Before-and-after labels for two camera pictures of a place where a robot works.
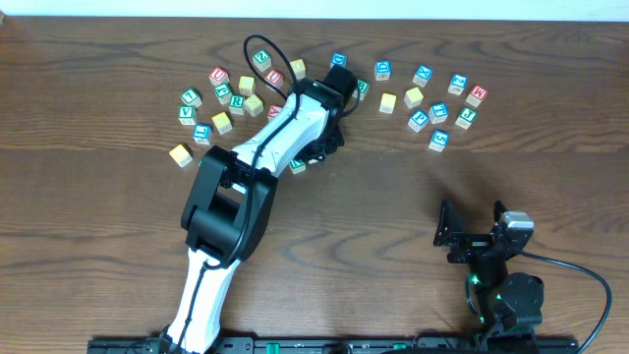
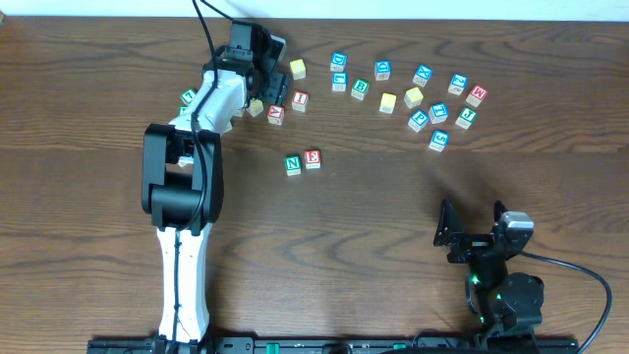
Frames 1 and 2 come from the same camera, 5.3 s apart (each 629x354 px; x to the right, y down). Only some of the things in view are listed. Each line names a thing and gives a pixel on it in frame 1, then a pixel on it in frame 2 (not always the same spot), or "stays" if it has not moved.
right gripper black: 476,244 stays
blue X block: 423,76 stays
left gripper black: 329,143 → 280,88
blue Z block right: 458,84 stays
